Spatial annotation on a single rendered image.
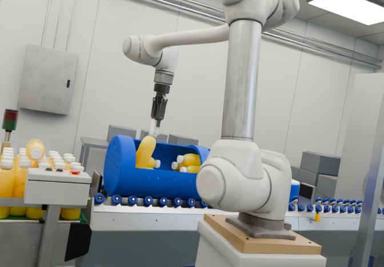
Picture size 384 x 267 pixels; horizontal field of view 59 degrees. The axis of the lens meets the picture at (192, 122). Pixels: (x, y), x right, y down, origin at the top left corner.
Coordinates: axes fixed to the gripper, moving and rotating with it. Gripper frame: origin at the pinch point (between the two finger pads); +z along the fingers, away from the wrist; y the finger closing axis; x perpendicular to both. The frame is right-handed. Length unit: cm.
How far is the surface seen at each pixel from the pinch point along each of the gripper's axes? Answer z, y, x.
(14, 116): 7, 38, 58
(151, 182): 24.2, -8.4, 0.8
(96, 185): 29.3, 0.3, 22.3
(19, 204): 34, -16, 52
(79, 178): 20, -29, 36
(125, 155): 13.7, -7.1, 14.2
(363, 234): 41, -27, -125
